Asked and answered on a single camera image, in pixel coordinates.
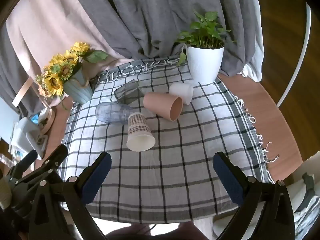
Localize green plant in white pot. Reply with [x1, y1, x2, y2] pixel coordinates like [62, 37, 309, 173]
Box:
[175, 11, 237, 85]

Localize white plastic cup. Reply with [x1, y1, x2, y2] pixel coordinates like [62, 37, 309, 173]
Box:
[169, 83, 194, 105]

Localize patterned paper cup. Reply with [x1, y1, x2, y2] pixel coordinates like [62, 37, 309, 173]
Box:
[126, 112, 156, 152]

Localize grey transparent cup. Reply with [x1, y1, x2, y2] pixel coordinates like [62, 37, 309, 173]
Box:
[114, 79, 144, 105]

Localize round wooden stand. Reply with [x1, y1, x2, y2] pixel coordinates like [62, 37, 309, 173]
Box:
[37, 107, 56, 135]

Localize sunflowers in blue pot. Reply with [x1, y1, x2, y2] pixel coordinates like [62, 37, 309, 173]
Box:
[35, 42, 108, 105]

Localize grey white shoes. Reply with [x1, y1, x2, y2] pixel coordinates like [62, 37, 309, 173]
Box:
[292, 172, 320, 240]

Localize pink plastic cup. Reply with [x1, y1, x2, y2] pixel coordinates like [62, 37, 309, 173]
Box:
[143, 92, 184, 122]

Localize white curved pole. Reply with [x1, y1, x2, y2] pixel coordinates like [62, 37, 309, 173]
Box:
[276, 5, 312, 107]

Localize wooden stick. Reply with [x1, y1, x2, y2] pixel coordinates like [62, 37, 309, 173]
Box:
[12, 77, 34, 106]

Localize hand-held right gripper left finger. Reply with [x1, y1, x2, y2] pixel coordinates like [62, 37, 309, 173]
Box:
[32, 151, 112, 240]

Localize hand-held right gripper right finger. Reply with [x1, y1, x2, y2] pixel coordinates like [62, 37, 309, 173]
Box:
[213, 151, 296, 240]

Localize clear plastic cup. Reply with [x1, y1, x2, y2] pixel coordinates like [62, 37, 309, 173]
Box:
[96, 102, 137, 124]

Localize white appliance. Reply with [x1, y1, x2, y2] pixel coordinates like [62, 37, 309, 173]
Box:
[16, 117, 42, 155]

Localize pink cloth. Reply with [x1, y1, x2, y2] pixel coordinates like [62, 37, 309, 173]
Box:
[5, 0, 135, 105]

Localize grey curtain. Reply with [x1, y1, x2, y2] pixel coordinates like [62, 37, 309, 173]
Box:
[0, 0, 265, 113]

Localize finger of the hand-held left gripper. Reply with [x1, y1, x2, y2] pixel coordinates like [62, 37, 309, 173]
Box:
[10, 144, 68, 188]
[7, 150, 38, 178]

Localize checked tablecloth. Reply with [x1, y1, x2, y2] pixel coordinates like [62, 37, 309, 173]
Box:
[60, 59, 279, 224]

